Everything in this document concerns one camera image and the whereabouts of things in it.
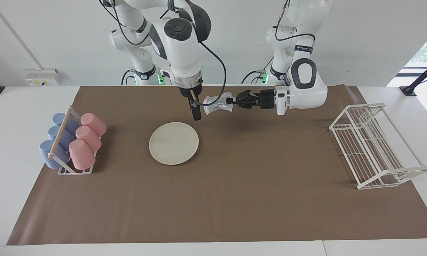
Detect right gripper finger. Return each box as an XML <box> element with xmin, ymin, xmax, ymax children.
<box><xmin>189</xmin><ymin>97</ymin><xmax>203</xmax><ymax>122</ymax></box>

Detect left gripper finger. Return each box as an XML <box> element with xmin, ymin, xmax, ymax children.
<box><xmin>226</xmin><ymin>97</ymin><xmax>260</xmax><ymax>110</ymax></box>
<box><xmin>234</xmin><ymin>90</ymin><xmax>260</xmax><ymax>101</ymax></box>

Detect round cream plate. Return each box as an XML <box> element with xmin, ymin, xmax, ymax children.
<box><xmin>148</xmin><ymin>122</ymin><xmax>200</xmax><ymax>166</ymax></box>

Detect brown table mat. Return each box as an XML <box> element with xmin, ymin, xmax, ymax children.
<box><xmin>6</xmin><ymin>85</ymin><xmax>427</xmax><ymax>246</ymax></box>

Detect pink plastic cup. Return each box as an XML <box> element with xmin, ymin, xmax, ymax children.
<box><xmin>75</xmin><ymin>126</ymin><xmax>102</xmax><ymax>153</ymax></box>
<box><xmin>69</xmin><ymin>139</ymin><xmax>96</xmax><ymax>170</ymax></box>
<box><xmin>80</xmin><ymin>113</ymin><xmax>107</xmax><ymax>137</ymax></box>

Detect blue plastic cup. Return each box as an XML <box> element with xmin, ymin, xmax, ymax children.
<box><xmin>39</xmin><ymin>139</ymin><xmax>71</xmax><ymax>169</ymax></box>
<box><xmin>52</xmin><ymin>113</ymin><xmax>80</xmax><ymax>135</ymax></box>
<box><xmin>48</xmin><ymin>125</ymin><xmax>75</xmax><ymax>151</ymax></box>

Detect black slanted stand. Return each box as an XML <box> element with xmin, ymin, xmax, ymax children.
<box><xmin>399</xmin><ymin>57</ymin><xmax>427</xmax><ymax>97</ymax></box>

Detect black left base cable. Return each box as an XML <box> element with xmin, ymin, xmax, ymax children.
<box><xmin>241</xmin><ymin>70</ymin><xmax>267</xmax><ymax>85</ymax></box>

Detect black base cable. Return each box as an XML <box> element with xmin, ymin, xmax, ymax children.
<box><xmin>120</xmin><ymin>69</ymin><xmax>136</xmax><ymax>86</ymax></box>
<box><xmin>241</xmin><ymin>70</ymin><xmax>267</xmax><ymax>85</ymax></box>

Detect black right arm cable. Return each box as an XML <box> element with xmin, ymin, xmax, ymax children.
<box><xmin>100</xmin><ymin>0</ymin><xmax>227</xmax><ymax>107</ymax></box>

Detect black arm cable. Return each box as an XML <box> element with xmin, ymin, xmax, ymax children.
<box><xmin>274</xmin><ymin>0</ymin><xmax>316</xmax><ymax>49</ymax></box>
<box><xmin>100</xmin><ymin>0</ymin><xmax>227</xmax><ymax>107</ymax></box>

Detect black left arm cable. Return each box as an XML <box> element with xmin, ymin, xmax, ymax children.
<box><xmin>274</xmin><ymin>0</ymin><xmax>316</xmax><ymax>49</ymax></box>

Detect black right base cable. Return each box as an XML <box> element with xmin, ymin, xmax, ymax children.
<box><xmin>120</xmin><ymin>69</ymin><xmax>136</xmax><ymax>86</ymax></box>

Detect white wire dish rack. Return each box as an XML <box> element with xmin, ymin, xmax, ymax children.
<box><xmin>329</xmin><ymin>103</ymin><xmax>427</xmax><ymax>190</ymax></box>

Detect white wall socket box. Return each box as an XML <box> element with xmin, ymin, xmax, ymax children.
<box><xmin>24</xmin><ymin>68</ymin><xmax>60</xmax><ymax>87</ymax></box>

